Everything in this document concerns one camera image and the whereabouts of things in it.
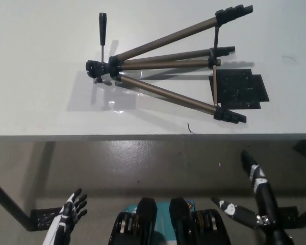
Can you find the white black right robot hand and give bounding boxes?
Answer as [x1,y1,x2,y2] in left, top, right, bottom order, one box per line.
[211,150,282,230]

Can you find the black robot legs with teal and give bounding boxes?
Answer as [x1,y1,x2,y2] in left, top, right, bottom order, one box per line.
[107,196,232,245]

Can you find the bronze and black camera tripod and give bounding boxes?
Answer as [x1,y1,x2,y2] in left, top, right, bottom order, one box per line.
[85,4,254,125]

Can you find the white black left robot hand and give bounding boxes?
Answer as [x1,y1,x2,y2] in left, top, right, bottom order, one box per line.
[42,188,89,245]

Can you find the clear tape patch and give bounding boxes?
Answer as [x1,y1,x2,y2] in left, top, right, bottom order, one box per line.
[67,68,156,114]

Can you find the black table leg base plate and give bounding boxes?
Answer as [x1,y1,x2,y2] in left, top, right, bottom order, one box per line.
[30,207,65,231]

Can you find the black tape patch on table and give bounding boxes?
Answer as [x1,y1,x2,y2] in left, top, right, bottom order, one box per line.
[208,68,271,110]

